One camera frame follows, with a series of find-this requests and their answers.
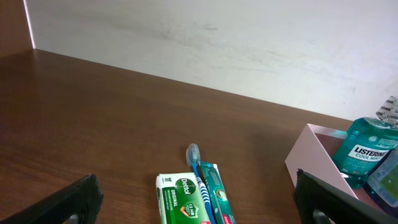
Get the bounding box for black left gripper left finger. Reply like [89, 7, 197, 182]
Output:
[1, 174, 104, 224]

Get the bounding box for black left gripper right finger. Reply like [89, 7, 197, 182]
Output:
[294, 169, 397, 224]

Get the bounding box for clear soap pump bottle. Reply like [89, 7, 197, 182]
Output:
[363, 149, 397, 218]

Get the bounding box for teal mouthwash bottle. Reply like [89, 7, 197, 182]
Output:
[332, 96, 397, 189]

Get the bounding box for teal toothpaste tube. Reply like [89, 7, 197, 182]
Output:
[200, 161, 236, 224]

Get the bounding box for green Dettol soap bar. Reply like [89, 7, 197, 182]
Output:
[155, 172, 211, 224]

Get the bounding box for blue toothbrush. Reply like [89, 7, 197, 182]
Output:
[186, 144, 216, 224]

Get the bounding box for white square cardboard box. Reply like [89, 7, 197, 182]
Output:
[285, 124, 382, 212]

